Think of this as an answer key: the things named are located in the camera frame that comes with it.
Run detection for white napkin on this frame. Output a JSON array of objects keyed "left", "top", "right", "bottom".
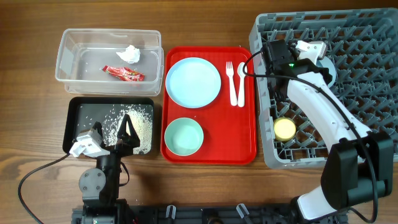
[{"left": 116, "top": 45, "right": 141, "bottom": 64}]

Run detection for light blue bowl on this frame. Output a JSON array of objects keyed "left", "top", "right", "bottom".
[{"left": 317, "top": 57, "right": 337, "bottom": 88}]

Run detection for rice food waste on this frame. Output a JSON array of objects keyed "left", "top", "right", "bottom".
[{"left": 77, "top": 104, "right": 154, "bottom": 155}]

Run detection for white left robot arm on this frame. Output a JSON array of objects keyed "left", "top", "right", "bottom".
[{"left": 70, "top": 114, "right": 140, "bottom": 224}]

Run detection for grey dishwasher rack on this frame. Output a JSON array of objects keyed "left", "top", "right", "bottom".
[{"left": 249, "top": 8, "right": 397, "bottom": 169}]

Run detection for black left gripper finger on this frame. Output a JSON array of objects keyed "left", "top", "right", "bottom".
[
  {"left": 117, "top": 114, "right": 140, "bottom": 143},
  {"left": 92, "top": 121, "right": 103, "bottom": 145}
]

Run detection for light blue plate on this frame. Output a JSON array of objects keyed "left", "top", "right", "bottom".
[{"left": 165, "top": 57, "right": 221, "bottom": 109}]

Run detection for yellow plastic cup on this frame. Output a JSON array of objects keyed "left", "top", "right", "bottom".
[{"left": 274, "top": 118, "right": 296, "bottom": 142}]

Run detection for red serving tray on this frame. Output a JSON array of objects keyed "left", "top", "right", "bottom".
[{"left": 160, "top": 47, "right": 257, "bottom": 165}]

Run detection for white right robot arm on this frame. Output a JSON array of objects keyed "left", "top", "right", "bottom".
[{"left": 262, "top": 40, "right": 394, "bottom": 223}]

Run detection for clear plastic bin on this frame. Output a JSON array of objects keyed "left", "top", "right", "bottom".
[{"left": 55, "top": 29, "right": 164, "bottom": 96}]

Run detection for black plastic tray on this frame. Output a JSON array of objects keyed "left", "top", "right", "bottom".
[{"left": 62, "top": 96, "right": 155, "bottom": 153}]

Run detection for green bowl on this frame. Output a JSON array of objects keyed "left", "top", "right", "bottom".
[{"left": 164, "top": 118, "right": 204, "bottom": 157}]

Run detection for cream plastic spoon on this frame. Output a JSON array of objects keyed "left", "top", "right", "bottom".
[{"left": 238, "top": 62, "right": 246, "bottom": 108}]

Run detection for red snack wrapper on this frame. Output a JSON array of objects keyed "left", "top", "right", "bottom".
[{"left": 102, "top": 65, "right": 145, "bottom": 82}]

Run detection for pink plastic fork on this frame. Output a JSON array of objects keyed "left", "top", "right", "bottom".
[{"left": 226, "top": 61, "right": 238, "bottom": 106}]

